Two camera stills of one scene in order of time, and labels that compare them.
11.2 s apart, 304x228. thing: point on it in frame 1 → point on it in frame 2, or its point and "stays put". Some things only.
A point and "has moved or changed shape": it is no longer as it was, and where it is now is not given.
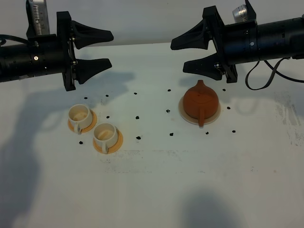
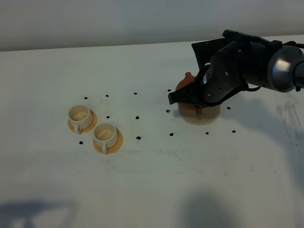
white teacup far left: x=80 y=117 stays put
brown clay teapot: x=200 y=102 has moved or changed shape
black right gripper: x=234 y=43 → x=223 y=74
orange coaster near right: x=98 y=149 stays put
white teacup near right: x=105 y=135 stays put
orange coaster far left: x=89 y=128 stays put
